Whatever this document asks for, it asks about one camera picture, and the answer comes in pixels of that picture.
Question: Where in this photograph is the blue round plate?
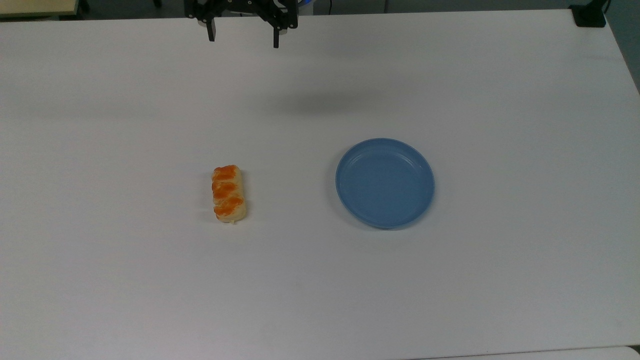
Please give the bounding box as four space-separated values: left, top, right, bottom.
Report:
335 138 436 230

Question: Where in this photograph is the orange glazed bread roll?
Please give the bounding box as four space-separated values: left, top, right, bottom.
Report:
211 164 248 224

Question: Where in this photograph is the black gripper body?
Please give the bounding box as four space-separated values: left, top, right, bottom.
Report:
183 0 300 30

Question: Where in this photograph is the black stand base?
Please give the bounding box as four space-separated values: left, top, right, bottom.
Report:
570 0 612 28

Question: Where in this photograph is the light wooden desk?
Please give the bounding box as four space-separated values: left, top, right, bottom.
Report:
0 0 81 20

